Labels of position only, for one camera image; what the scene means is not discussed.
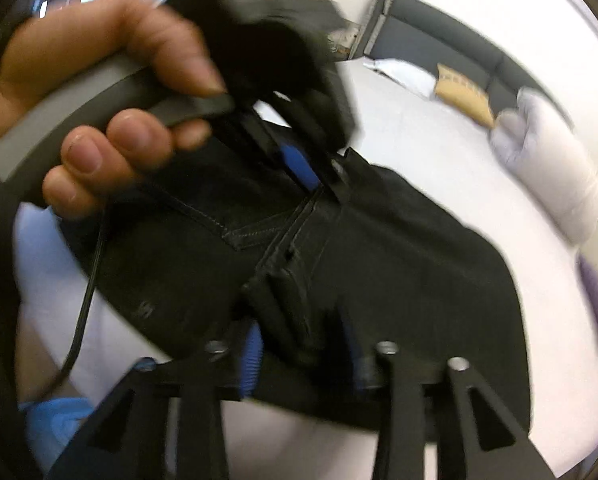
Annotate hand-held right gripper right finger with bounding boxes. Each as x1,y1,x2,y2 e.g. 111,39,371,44
339,310,555,480

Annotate black cable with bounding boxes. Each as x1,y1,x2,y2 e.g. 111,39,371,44
49,210,110,402

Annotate black denim pants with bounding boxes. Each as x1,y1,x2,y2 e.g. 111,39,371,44
61,125,532,443

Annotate yellow patterned pillow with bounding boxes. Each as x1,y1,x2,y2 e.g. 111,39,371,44
434,62,497,128

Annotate grey padded headboard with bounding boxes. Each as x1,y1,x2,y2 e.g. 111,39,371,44
361,0,575,126

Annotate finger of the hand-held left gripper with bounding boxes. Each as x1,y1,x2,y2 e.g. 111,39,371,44
211,109,281,172
266,94,352,206

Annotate bed with white sheet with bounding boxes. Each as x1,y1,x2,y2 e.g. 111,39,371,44
14,55,598,480

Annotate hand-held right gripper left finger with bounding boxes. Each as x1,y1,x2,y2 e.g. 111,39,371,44
49,320,265,480

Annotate person's left hand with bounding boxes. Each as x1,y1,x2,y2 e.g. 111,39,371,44
0,0,228,221

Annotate blue cloth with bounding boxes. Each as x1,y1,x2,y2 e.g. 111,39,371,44
21,396,97,466

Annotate white pillow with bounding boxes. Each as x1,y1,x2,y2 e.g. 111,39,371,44
364,57,437,98

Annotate rolled white duvet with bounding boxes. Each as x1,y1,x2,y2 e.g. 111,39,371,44
489,87,598,243

